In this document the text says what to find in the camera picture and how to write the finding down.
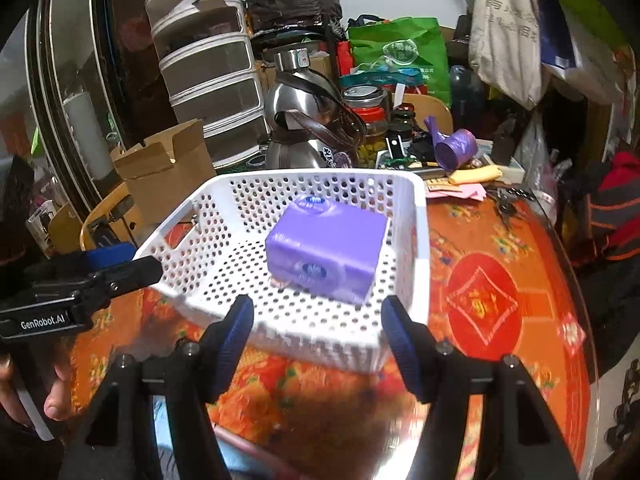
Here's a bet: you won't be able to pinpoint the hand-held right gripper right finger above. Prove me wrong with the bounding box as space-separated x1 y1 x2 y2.
381 295 593 480

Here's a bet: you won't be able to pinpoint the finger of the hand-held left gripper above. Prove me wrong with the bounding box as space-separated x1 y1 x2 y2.
47 242 137 275
75 256 165 312

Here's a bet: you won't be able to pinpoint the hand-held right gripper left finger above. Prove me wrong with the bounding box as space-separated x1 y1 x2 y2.
60 294 256 480

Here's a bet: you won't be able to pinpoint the white perforated plastic basket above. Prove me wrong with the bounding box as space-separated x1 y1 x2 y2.
132 169 432 375

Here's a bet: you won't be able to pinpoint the purple tissue pack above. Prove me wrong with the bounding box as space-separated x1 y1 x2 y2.
265 194 391 305

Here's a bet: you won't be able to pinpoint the person's left hand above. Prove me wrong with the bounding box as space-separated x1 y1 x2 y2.
0 347 75 428

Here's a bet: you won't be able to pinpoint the wooden chair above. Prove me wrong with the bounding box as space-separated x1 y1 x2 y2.
400 94 453 131
50 182 146 256

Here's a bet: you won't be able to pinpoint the black phone clamp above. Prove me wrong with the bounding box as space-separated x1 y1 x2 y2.
107 195 136 221

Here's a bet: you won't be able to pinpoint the open cardboard box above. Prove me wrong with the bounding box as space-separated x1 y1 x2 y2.
111 119 217 241

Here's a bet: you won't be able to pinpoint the pink paper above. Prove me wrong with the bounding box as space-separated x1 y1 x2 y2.
426 182 487 202

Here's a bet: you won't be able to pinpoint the bunch of keys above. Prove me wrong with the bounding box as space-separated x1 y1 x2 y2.
487 187 531 218

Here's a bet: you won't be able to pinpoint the yellow cloth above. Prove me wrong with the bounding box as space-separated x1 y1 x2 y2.
447 165 502 185

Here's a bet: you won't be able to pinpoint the mirrored wardrobe door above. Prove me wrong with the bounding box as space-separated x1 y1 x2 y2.
25 0 131 211

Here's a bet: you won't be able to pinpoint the purple plastic scoop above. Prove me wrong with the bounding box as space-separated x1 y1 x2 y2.
424 116 480 172

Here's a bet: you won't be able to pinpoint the dark glass jar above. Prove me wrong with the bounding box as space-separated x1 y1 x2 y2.
387 105 418 161

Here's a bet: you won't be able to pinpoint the stacked clear plastic drawers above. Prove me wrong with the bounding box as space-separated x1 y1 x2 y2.
145 0 271 168

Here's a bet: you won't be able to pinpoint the glass jar with red lid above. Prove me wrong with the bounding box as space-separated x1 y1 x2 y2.
345 85 391 168

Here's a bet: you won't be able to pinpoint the clear plastic bag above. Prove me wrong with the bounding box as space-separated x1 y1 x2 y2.
515 110 558 206

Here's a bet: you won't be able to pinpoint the stainless steel kettle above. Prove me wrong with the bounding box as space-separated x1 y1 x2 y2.
262 46 361 171

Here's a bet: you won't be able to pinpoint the red black striped jacket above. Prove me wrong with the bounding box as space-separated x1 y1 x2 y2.
570 152 640 273

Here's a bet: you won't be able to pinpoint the green shopping bag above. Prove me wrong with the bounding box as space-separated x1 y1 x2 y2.
347 16 452 108

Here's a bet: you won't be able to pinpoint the beige canvas tote bag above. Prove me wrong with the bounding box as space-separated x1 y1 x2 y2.
470 0 543 111

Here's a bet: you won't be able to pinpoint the blue white hanging bag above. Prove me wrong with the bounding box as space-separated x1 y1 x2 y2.
537 0 621 106

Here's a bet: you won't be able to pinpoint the bright green hanging bag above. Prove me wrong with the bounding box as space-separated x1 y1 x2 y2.
542 0 626 46

